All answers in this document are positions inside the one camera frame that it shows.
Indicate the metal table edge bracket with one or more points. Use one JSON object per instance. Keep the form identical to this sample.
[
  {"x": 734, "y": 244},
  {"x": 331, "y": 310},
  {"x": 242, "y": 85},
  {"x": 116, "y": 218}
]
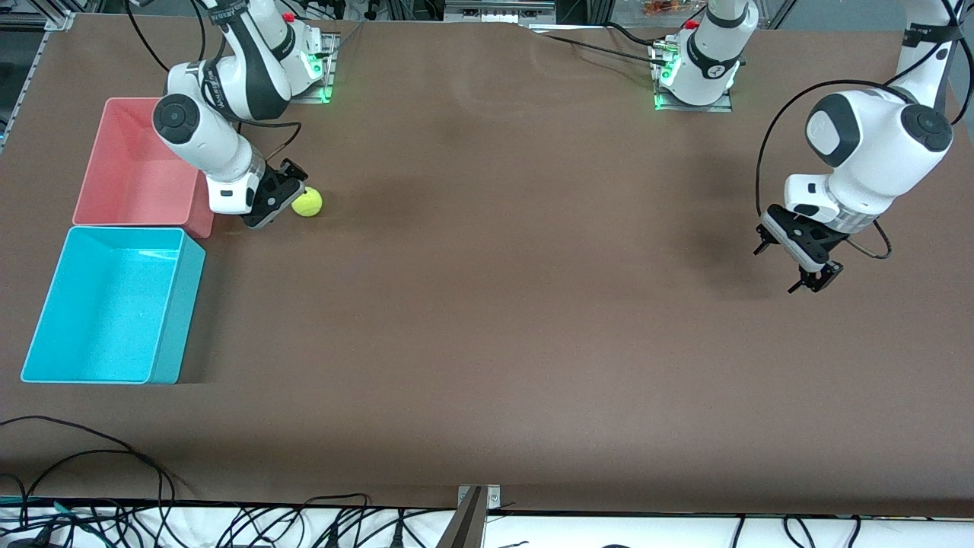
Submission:
[{"x": 493, "y": 496}]

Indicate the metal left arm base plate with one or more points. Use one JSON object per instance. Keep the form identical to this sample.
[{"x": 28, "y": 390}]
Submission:
[{"x": 723, "y": 104}]

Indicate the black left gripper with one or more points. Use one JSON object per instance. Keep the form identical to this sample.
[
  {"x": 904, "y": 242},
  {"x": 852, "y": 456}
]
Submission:
[{"x": 820, "y": 254}]

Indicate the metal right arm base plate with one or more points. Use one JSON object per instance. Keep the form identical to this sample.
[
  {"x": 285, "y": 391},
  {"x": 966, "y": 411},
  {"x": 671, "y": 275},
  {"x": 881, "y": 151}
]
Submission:
[{"x": 327, "y": 84}]

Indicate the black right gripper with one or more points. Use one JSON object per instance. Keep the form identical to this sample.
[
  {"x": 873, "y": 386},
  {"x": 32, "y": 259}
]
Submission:
[{"x": 278, "y": 187}]

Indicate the orange packet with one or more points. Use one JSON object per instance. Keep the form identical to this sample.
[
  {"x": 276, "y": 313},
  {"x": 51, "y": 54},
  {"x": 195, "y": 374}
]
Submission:
[{"x": 662, "y": 7}]

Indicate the pink plastic bin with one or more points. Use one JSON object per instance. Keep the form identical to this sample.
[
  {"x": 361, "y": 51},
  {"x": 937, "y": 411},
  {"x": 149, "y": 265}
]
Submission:
[{"x": 129, "y": 175}]

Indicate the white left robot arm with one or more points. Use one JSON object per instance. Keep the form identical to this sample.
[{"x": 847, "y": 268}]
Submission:
[{"x": 875, "y": 144}]

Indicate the silver aluminium frame rail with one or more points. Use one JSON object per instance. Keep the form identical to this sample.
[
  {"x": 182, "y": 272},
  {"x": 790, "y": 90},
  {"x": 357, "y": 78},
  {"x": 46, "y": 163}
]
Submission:
[{"x": 498, "y": 9}]

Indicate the yellow-green tennis ball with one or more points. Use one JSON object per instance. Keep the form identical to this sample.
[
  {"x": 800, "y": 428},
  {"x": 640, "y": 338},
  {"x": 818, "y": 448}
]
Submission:
[{"x": 307, "y": 202}]

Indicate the blue plastic bin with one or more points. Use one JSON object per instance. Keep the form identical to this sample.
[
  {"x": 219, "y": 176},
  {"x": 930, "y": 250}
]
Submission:
[{"x": 106, "y": 312}]

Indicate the grey metal post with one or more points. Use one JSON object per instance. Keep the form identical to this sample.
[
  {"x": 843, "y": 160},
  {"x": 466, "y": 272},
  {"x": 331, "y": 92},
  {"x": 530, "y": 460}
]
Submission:
[{"x": 466, "y": 525}]

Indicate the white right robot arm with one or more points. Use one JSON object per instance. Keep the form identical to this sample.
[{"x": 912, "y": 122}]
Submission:
[{"x": 205, "y": 144}]

